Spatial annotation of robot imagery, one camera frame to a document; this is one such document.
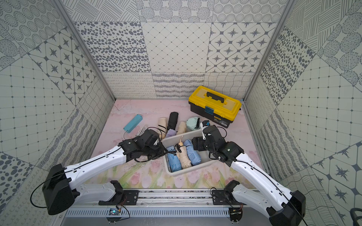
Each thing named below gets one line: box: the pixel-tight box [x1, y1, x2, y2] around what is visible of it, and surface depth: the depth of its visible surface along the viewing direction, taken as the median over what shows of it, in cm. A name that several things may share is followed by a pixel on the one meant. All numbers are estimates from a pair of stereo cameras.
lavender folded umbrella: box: [165, 128, 177, 138], surface depth 98 cm
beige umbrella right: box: [176, 121, 188, 135], surface depth 99 cm
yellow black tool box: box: [188, 85, 242, 129], surface depth 99 cm
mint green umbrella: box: [186, 116, 201, 131], surface depth 100 cm
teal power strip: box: [123, 113, 143, 134], surface depth 106 cm
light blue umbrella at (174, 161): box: [166, 145, 182, 173], surface depth 83 cm
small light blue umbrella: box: [183, 138, 202, 166], surface depth 84 cm
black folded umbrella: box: [166, 111, 179, 131], surface depth 106 cm
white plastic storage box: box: [161, 129, 218, 177], surface depth 84 cm
